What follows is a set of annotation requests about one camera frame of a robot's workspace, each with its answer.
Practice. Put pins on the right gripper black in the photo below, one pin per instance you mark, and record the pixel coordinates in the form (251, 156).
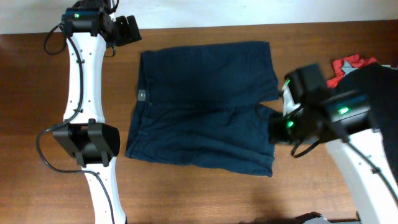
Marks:
(275, 134)

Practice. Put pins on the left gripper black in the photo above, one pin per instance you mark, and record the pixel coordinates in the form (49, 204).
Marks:
(127, 36)

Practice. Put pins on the navy blue shorts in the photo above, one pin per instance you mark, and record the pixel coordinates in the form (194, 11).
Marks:
(204, 105)

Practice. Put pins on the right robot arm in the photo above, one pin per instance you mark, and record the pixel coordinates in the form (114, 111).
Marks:
(356, 122)

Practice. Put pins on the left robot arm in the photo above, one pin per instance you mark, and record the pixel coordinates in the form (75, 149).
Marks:
(90, 28)

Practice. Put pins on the red garment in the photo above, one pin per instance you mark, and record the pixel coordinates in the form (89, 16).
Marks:
(344, 66)

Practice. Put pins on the dark navy t-shirt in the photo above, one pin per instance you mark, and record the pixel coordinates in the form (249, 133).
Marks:
(379, 84)

